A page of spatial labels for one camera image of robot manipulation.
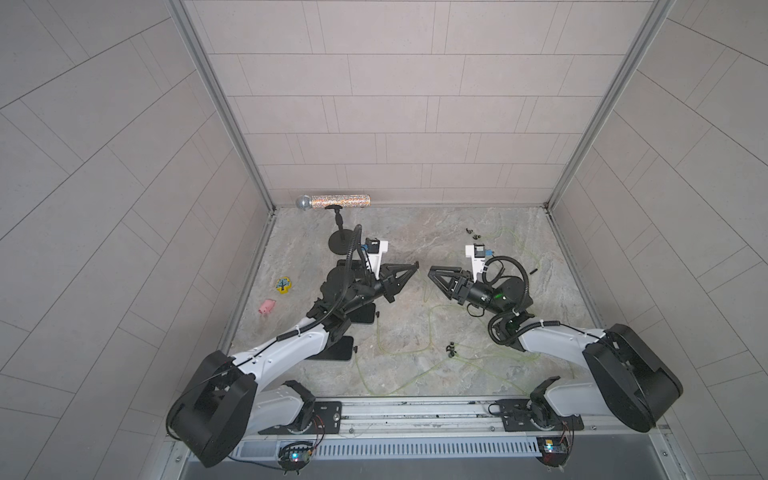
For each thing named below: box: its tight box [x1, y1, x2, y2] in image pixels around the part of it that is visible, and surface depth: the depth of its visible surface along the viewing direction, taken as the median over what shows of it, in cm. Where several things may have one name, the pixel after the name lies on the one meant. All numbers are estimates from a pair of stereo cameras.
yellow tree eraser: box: [276, 276, 293, 294], surface depth 95 cm
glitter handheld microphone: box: [296, 194, 372, 210], surface depth 91 cm
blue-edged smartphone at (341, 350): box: [306, 336, 354, 361], surface depth 61 cm
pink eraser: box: [258, 298, 277, 314], surface depth 90 cm
